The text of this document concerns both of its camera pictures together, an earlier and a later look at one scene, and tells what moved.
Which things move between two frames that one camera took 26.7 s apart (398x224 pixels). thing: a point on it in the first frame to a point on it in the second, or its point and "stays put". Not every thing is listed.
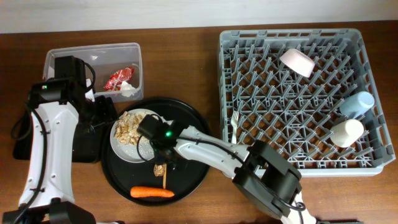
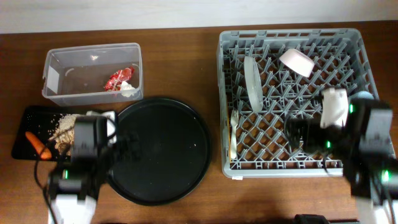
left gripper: x=109 y=111 to x=129 y=145
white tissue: x=127 y=89 stays put
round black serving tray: x=145 y=183 stays put
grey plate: x=124 y=137 to x=254 y=83
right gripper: x=160 y=157 to x=311 y=125
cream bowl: x=299 y=61 stays put
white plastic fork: x=234 y=120 stays put
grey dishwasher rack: x=311 y=94 stays put
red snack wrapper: x=115 y=79 stays put
